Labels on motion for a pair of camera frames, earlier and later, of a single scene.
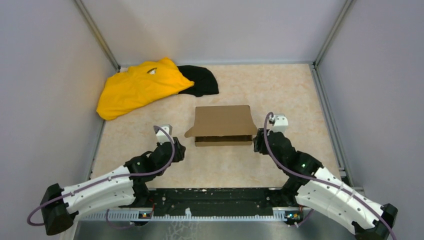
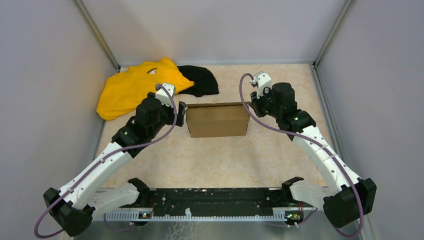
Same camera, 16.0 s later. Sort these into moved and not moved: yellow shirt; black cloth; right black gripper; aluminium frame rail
Moved: right black gripper
Not moved: aluminium frame rail; black cloth; yellow shirt
